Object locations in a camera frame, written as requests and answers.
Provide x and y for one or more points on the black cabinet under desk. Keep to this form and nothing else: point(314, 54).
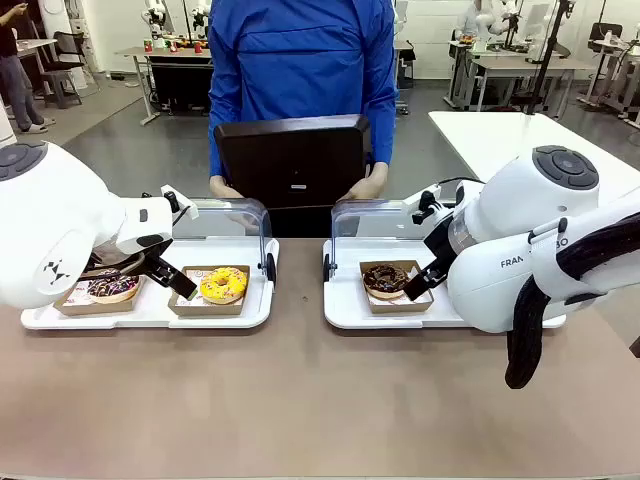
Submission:
point(180, 85)

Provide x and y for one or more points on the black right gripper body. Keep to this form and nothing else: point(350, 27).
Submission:
point(441, 240)

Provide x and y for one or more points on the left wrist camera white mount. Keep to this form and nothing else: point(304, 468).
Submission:
point(181, 202)

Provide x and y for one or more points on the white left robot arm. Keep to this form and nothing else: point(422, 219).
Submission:
point(50, 210)

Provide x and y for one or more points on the dark chocolate donut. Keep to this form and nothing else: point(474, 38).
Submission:
point(385, 281)

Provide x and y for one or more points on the black serving tray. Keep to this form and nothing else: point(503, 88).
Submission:
point(295, 160)

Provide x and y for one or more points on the person right hand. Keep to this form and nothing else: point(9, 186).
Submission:
point(222, 187)

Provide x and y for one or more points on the white display tray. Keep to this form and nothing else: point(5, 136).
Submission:
point(150, 315)
point(350, 310)

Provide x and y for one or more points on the seated background person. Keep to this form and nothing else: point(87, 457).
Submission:
point(470, 22)

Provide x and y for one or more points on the wooden desk with cans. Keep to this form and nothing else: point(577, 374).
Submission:
point(165, 54)

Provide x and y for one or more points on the white side table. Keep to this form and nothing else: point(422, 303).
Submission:
point(500, 135)

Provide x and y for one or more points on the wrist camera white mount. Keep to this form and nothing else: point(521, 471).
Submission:
point(425, 200)
point(181, 202)

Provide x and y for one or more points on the person right forearm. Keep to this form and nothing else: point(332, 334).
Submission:
point(220, 140)

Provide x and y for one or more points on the background person in jeans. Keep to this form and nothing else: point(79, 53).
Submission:
point(15, 75)

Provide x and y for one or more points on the black tripod pole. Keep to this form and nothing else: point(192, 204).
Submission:
point(545, 55)

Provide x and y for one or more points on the black office chair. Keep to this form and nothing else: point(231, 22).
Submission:
point(67, 65)

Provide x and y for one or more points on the yellow glazed donut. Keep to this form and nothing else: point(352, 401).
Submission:
point(223, 285)

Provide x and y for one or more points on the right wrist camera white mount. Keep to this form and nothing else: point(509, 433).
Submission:
point(425, 200)

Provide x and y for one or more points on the blue jacket torso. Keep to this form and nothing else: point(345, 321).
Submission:
point(300, 60)

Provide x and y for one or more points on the chocolate donut with colourful sprinkles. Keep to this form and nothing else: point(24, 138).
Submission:
point(114, 289)

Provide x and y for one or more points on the grey background desk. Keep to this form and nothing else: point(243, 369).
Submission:
point(520, 67)

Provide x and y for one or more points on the person left forearm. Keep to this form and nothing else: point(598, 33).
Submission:
point(384, 130)

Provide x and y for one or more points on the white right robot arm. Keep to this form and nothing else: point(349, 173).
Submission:
point(525, 240)

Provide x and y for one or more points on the black trousers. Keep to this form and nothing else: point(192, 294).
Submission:
point(300, 222)

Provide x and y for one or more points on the brown cardboard donut tray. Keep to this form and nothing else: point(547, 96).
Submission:
point(100, 306)
point(210, 309)
point(400, 304)

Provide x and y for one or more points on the clear plastic display lid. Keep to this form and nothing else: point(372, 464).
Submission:
point(240, 220)
point(360, 220)

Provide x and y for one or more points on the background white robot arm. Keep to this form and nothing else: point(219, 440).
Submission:
point(154, 17)
point(201, 15)

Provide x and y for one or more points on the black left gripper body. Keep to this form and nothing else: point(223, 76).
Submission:
point(152, 251)

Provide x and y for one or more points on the person left hand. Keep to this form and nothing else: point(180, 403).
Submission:
point(370, 185)

